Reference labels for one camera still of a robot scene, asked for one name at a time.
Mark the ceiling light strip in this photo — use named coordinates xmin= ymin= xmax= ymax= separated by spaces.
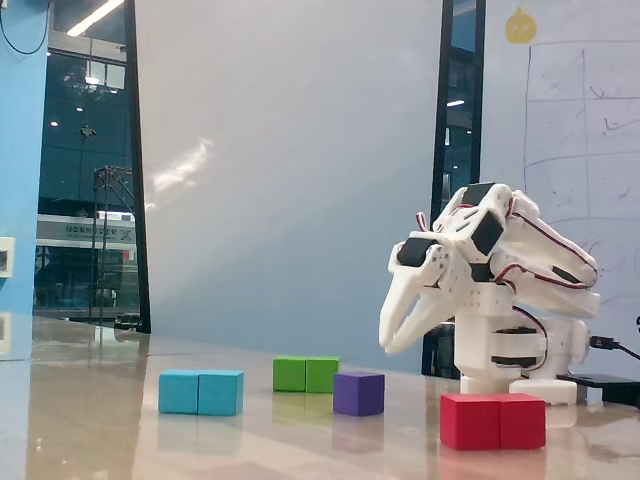
xmin=66 ymin=0 xmax=126 ymax=38

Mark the red double block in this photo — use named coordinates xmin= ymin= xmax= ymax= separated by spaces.
xmin=439 ymin=393 xmax=547 ymax=452

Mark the whiteboard with marker drawings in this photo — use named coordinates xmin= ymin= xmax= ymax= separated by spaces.
xmin=478 ymin=0 xmax=640 ymax=351

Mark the flat black box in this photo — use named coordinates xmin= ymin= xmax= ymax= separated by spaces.
xmin=556 ymin=372 xmax=640 ymax=403

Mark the forearm servo cable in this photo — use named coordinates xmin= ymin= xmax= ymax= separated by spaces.
xmin=506 ymin=196 xmax=601 ymax=289

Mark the white wall device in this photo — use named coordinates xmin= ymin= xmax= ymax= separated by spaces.
xmin=0 ymin=237 xmax=16 ymax=279

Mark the black usb cable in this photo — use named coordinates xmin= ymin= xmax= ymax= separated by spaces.
xmin=588 ymin=335 xmax=640 ymax=362

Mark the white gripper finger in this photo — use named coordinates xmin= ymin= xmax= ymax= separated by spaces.
xmin=378 ymin=271 xmax=425 ymax=349
xmin=384 ymin=288 xmax=460 ymax=356

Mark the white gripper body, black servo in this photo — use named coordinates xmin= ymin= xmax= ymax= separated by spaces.
xmin=388 ymin=235 xmax=474 ymax=307

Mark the black window frame post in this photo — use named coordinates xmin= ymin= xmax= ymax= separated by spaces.
xmin=420 ymin=0 xmax=487 ymax=379
xmin=123 ymin=0 xmax=153 ymax=335

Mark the light blue double block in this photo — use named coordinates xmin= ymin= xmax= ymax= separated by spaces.
xmin=158 ymin=369 xmax=245 ymax=417

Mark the shoulder servo cable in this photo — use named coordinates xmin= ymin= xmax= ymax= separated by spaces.
xmin=492 ymin=262 xmax=552 ymax=374

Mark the yellow round sticker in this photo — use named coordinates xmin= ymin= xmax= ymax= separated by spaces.
xmin=504 ymin=6 xmax=537 ymax=44

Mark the white building sign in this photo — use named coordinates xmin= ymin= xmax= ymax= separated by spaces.
xmin=35 ymin=214 xmax=137 ymax=249

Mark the small blue-violet cube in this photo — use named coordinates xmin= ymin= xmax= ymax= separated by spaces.
xmin=332 ymin=371 xmax=387 ymax=417

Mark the green double block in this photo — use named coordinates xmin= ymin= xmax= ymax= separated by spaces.
xmin=272 ymin=356 xmax=341 ymax=395

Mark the dark scaffold tower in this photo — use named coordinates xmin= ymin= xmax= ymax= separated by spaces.
xmin=91 ymin=166 xmax=135 ymax=324

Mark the thin black hanging cable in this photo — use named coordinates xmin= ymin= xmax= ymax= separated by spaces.
xmin=0 ymin=0 xmax=54 ymax=54

